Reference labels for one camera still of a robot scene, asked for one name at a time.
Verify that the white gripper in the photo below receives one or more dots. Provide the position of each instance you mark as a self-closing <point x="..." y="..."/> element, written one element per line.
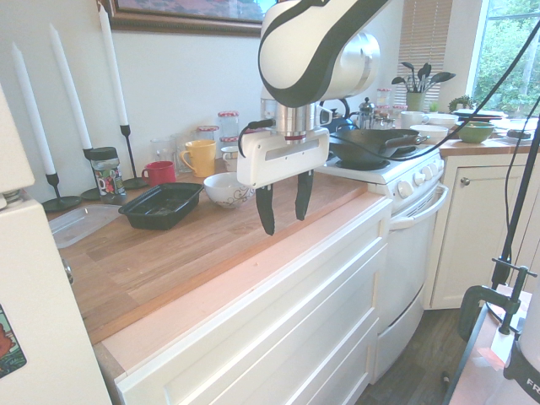
<point x="287" y="162"/>

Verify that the white bowl with swirl pattern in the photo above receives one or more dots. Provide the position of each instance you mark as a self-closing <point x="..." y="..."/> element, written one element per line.
<point x="225" y="196"/>

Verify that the small white patterned mug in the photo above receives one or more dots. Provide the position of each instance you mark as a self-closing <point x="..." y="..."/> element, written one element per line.
<point x="230" y="159"/>

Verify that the short jar red checkered lid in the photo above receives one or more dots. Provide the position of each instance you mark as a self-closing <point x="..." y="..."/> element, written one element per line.
<point x="229" y="142"/>
<point x="207" y="133"/>

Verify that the yellow mug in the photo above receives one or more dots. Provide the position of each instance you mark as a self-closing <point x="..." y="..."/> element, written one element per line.
<point x="201" y="158"/>

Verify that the black wok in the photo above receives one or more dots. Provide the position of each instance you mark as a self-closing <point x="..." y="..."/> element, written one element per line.
<point x="363" y="145"/>

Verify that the tall jar red checkered lid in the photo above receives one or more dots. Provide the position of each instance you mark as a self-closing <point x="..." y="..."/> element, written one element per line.
<point x="228" y="124"/>

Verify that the blue kettle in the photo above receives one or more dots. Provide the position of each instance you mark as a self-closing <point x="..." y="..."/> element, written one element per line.
<point x="348" y="122"/>

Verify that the white drawer cabinet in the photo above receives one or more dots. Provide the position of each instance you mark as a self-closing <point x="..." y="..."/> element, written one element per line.
<point x="261" y="320"/>

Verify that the clear drinking glass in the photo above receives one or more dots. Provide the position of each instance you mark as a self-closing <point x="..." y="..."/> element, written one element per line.
<point x="179" y="145"/>
<point x="161" y="151"/>

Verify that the glass french press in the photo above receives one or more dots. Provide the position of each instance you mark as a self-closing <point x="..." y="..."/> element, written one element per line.
<point x="366" y="114"/>

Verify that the black plastic food container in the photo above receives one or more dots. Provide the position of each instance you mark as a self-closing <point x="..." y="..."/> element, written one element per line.
<point x="160" y="206"/>

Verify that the red mug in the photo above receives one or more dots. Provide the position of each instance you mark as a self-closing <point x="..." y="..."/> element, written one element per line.
<point x="160" y="174"/>

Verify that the white stove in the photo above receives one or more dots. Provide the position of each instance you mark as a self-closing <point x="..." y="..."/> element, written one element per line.
<point x="409" y="236"/>

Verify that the small jar with red lid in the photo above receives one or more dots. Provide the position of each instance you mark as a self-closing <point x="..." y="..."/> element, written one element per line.
<point x="383" y="96"/>

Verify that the plain white mug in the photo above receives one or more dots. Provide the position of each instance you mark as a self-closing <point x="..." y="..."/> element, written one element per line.
<point x="411" y="120"/>

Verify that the white shallow bowl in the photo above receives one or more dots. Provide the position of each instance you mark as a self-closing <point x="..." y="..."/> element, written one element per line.
<point x="428" y="133"/>

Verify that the green utensil holder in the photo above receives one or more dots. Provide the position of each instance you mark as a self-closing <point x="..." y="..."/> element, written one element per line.
<point x="415" y="102"/>

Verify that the black kitchen spatula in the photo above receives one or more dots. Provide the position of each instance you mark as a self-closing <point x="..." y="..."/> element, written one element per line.
<point x="398" y="80"/>

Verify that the spice jar with black lid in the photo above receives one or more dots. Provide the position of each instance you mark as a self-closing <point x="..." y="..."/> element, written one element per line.
<point x="107" y="175"/>

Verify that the white door cabinet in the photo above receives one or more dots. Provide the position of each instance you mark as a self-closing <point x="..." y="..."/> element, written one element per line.
<point x="468" y="236"/>

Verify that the black kitchen spoon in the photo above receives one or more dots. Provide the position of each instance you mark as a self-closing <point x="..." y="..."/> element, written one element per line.
<point x="443" y="77"/>

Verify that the small green plant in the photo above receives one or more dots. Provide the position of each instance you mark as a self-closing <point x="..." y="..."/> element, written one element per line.
<point x="460" y="102"/>

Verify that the green bowl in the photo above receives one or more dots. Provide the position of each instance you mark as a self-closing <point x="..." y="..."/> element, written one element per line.
<point x="476" y="133"/>

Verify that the clear plastic lid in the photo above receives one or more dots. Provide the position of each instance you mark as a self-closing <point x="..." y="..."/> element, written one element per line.
<point x="80" y="223"/>

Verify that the dark green C-clamp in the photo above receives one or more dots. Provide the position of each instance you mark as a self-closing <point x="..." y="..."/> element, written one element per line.
<point x="468" y="308"/>

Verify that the dark framed painting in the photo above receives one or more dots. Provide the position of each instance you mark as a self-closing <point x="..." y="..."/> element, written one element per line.
<point x="177" y="23"/>

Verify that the white taper candle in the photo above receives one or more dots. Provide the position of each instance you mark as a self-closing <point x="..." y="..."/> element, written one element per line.
<point x="34" y="114"/>
<point x="113" y="67"/>
<point x="69" y="88"/>

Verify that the white refrigerator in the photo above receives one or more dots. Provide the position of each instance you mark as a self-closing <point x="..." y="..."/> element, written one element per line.
<point x="38" y="295"/>

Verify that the colourful fridge sticker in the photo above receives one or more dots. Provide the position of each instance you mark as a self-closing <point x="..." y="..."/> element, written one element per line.
<point x="10" y="341"/>

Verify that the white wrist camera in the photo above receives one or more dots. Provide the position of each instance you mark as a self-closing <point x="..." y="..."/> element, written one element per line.
<point x="325" y="116"/>

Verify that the black camera stand pole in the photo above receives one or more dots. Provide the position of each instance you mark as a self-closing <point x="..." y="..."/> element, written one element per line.
<point x="521" y="202"/>

